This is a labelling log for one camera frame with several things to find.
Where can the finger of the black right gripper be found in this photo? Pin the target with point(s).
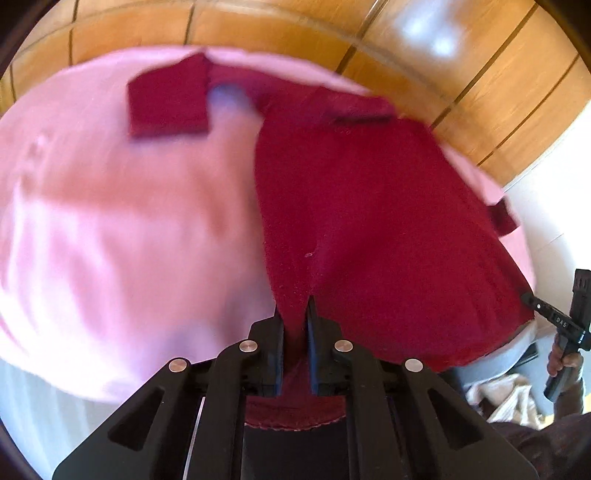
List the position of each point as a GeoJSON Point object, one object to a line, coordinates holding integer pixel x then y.
{"type": "Point", "coordinates": [580, 306]}
{"type": "Point", "coordinates": [544, 309]}

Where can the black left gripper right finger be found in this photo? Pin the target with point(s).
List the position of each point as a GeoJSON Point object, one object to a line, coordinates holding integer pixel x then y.
{"type": "Point", "coordinates": [404, 421]}

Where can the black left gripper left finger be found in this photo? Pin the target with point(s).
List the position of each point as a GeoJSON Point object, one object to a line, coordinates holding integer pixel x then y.
{"type": "Point", "coordinates": [187, 420]}

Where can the dark red garment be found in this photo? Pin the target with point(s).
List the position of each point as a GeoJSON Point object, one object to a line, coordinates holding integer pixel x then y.
{"type": "Point", "coordinates": [363, 215]}

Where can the person's right hand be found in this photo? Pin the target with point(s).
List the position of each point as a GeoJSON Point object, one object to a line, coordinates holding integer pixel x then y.
{"type": "Point", "coordinates": [559, 361]}

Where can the beige cloth on floor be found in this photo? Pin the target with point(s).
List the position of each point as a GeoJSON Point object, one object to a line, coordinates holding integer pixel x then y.
{"type": "Point", "coordinates": [506, 399]}

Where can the pink bed sheet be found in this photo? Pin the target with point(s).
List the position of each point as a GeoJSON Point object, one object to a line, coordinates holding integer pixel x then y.
{"type": "Point", "coordinates": [119, 253]}

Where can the wooden wardrobe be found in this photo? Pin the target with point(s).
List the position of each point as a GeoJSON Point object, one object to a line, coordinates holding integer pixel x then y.
{"type": "Point", "coordinates": [498, 80]}

